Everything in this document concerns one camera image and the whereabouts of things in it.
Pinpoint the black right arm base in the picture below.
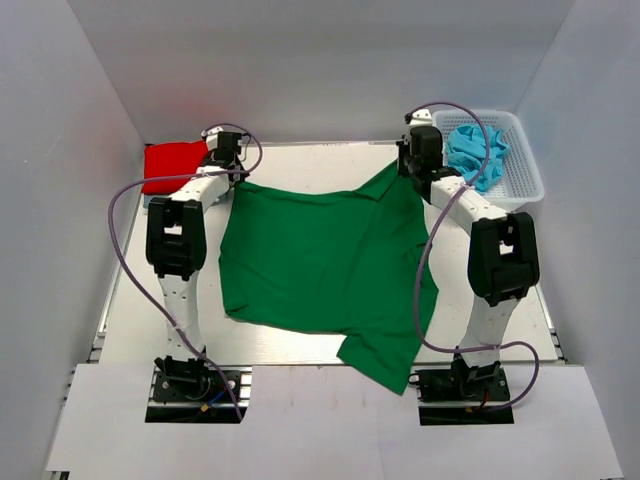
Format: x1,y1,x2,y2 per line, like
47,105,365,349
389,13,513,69
408,368,514,426

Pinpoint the white perforated plastic basket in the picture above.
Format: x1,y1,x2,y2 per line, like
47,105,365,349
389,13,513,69
433,109,544,211

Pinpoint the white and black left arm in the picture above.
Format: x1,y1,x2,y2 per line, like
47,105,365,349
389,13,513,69
146,155,246,361

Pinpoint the crumpled cyan t-shirt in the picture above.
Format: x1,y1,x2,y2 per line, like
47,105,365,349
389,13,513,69
445,124,510,193

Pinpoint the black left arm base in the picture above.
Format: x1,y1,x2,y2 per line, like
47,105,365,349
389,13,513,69
145,369,242,424

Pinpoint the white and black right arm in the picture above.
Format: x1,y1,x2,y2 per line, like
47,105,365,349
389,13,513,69
398,153,540,399

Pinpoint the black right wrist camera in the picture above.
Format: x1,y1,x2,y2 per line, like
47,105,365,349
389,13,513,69
396,108,444,170

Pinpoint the green t-shirt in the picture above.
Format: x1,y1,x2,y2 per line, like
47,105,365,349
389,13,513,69
218,165,439,394

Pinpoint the folded red t-shirt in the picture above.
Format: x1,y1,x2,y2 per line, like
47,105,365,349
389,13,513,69
142,140,208,195

